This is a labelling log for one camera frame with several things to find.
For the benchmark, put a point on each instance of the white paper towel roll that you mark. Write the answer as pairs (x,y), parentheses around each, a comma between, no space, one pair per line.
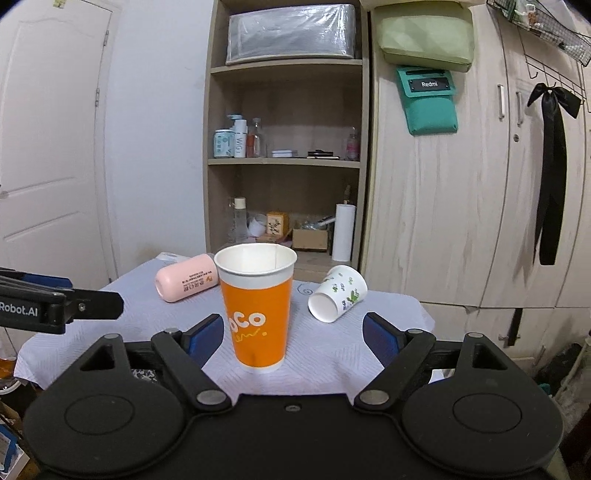
(344,233)

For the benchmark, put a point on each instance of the wooden box with leaf print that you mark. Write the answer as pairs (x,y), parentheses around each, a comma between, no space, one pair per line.
(277,226)

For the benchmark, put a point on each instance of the flat white case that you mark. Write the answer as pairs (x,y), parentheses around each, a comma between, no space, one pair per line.
(281,153)

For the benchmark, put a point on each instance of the white pump bottle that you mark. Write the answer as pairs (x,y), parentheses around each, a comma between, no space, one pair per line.
(239,138)

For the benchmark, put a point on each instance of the plastic-wrapped grey box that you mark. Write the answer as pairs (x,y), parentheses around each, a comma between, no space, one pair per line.
(291,32)

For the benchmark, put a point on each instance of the flat dark case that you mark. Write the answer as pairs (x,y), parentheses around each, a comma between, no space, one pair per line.
(323,154)

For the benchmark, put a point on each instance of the white tablecloth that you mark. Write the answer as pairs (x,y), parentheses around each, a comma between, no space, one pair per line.
(138,323)

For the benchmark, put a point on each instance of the clear bottle with orange liquid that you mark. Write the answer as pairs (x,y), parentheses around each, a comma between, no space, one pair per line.
(256,141)

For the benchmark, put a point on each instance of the small white cup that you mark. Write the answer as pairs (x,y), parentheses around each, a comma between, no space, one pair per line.
(256,227)

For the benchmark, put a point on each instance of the clear bottle with cream cap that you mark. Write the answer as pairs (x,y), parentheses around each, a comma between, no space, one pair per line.
(238,221)

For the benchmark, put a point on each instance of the light wooden wardrobe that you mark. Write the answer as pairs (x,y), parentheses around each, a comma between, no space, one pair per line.
(438,207)

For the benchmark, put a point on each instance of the white cup with green print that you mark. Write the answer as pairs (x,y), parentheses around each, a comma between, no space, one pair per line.
(339,293)

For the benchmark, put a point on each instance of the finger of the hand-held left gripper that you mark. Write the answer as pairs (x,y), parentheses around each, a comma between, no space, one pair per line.
(99,303)
(46,282)

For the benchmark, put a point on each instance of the wooden shelf unit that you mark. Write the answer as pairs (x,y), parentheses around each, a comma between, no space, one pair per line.
(286,110)

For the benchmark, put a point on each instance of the black ribbon bow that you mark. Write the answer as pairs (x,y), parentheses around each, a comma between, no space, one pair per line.
(551,184)

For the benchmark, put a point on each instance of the blue and white box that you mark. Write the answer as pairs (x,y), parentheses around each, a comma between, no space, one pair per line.
(8,445)

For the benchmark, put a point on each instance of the small cardboard box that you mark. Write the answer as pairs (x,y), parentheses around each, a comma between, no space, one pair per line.
(309,240)

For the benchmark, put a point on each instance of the teal and white jar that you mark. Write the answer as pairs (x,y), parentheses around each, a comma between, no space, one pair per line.
(223,144)

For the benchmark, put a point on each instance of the orange paper cup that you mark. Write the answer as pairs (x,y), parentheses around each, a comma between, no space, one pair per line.
(256,314)

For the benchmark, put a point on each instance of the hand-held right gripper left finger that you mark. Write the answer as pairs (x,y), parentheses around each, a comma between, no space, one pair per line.
(208,340)

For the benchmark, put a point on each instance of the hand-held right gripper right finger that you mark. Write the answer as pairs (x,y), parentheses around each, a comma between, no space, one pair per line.
(379,340)

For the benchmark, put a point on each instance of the small pink bottle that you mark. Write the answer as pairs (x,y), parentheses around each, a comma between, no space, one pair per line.
(353,146)

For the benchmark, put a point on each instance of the dark cloth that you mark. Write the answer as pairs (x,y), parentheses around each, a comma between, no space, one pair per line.
(565,364)

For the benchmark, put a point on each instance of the green cushion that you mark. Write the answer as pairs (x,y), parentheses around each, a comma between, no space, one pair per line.
(422,34)

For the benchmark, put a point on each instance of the white door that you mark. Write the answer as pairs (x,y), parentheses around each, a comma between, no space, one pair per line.
(46,138)

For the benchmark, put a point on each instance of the teal bag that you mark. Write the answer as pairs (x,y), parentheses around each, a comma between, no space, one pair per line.
(429,108)

